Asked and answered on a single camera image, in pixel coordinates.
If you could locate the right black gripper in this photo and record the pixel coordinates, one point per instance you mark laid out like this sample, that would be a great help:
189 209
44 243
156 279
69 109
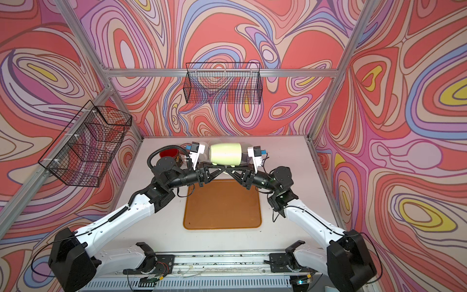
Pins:
247 178

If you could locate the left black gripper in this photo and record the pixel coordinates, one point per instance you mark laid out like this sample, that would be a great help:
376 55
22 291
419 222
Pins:
201 175

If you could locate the light green mug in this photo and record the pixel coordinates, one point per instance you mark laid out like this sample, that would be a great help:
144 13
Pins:
226 154

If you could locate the black red mug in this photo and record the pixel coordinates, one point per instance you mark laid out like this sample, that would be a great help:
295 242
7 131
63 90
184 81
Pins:
174 152

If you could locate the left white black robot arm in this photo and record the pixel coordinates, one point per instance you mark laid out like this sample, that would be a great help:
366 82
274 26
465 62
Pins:
77 257

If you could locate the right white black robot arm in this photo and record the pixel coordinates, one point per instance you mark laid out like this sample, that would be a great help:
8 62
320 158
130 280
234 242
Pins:
342 256

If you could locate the orange brown serving tray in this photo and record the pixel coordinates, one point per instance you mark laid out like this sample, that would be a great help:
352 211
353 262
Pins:
222 204

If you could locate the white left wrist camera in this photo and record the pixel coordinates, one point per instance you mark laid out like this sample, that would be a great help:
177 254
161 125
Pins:
195 150

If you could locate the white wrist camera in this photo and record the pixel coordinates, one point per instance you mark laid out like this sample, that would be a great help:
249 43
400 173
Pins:
256 156
195 150

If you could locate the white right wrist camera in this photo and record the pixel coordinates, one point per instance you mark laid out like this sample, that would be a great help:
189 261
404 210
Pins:
256 156

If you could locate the back black wire basket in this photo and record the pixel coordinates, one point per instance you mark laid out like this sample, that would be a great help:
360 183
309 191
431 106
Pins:
223 83

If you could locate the black wire basket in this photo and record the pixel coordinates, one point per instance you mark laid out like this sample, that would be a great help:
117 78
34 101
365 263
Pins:
223 83
89 148

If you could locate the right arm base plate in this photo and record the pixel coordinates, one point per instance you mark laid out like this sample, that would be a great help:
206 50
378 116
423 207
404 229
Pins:
285 263

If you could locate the aluminium rail with vents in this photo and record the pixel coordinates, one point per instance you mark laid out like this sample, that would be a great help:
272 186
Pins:
241 271

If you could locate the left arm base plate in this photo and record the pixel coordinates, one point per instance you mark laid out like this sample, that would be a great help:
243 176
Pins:
158 265

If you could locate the left black wire basket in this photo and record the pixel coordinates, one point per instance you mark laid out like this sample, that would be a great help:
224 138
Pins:
89 148

